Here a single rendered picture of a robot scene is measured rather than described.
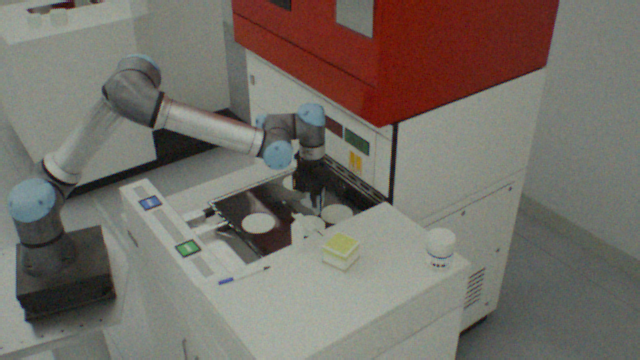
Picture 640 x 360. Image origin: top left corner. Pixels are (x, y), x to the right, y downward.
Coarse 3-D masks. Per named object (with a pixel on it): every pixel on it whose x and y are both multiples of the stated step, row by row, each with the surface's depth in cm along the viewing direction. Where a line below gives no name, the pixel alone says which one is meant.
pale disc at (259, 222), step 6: (252, 216) 188; (258, 216) 188; (264, 216) 188; (270, 216) 188; (246, 222) 186; (252, 222) 186; (258, 222) 186; (264, 222) 186; (270, 222) 186; (246, 228) 183; (252, 228) 183; (258, 228) 183; (264, 228) 183; (270, 228) 183
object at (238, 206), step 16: (288, 176) 207; (240, 192) 199; (256, 192) 199; (272, 192) 199; (288, 192) 199; (224, 208) 192; (240, 208) 192; (256, 208) 192; (272, 208) 192; (304, 208) 192; (352, 208) 192; (240, 224) 185; (288, 224) 185; (256, 240) 179; (272, 240) 179; (288, 240) 179
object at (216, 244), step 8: (200, 224) 188; (208, 240) 182; (216, 240) 182; (208, 248) 179; (216, 248) 179; (224, 248) 179; (216, 256) 176; (224, 256) 176; (232, 256) 176; (224, 264) 173; (232, 264) 173; (240, 264) 173
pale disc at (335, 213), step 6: (336, 204) 193; (324, 210) 191; (330, 210) 191; (336, 210) 191; (342, 210) 191; (348, 210) 191; (324, 216) 188; (330, 216) 188; (336, 216) 188; (342, 216) 188; (348, 216) 188; (330, 222) 186; (336, 222) 186
